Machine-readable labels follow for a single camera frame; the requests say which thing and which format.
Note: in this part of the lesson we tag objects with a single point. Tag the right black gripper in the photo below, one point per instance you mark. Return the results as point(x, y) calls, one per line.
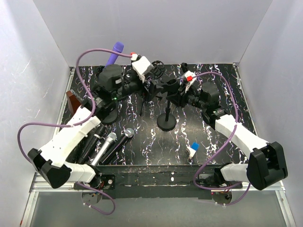
point(178, 99)

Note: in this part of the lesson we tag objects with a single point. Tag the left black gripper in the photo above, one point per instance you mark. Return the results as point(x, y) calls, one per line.
point(153, 89)

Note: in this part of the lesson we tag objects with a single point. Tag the black tripod stand with shockmount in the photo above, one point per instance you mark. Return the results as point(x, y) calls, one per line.
point(155, 74)

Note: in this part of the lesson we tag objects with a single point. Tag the small black tripod stand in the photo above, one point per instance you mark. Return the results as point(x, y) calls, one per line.
point(184, 68)

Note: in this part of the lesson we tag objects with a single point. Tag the black round-base mic stand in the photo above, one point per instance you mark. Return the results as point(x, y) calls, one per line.
point(111, 118)

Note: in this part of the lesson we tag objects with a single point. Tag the black microphone silver grille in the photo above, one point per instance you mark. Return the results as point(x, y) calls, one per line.
point(125, 137)

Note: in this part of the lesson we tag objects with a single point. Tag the black shotgun microphone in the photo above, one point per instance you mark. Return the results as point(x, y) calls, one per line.
point(91, 144)

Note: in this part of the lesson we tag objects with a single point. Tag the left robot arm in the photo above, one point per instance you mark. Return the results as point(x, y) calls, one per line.
point(112, 85)

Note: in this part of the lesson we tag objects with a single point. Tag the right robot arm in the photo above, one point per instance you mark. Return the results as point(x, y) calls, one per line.
point(266, 161)

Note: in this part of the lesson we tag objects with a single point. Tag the blue white small card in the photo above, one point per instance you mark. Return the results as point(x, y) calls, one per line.
point(191, 150)

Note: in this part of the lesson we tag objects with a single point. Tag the brown wooden metronome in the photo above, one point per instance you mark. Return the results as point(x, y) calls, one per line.
point(74, 101)

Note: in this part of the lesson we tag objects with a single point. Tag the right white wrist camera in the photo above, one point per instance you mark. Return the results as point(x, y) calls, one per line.
point(189, 78)

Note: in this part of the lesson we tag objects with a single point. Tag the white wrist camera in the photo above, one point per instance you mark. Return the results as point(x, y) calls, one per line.
point(189, 78)
point(141, 65)

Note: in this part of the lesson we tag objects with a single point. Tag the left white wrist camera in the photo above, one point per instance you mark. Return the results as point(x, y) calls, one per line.
point(141, 65)

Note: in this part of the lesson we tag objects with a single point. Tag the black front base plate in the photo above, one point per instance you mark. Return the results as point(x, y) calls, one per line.
point(153, 181)

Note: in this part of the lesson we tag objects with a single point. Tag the aluminium frame rail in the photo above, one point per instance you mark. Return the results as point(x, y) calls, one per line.
point(241, 207)

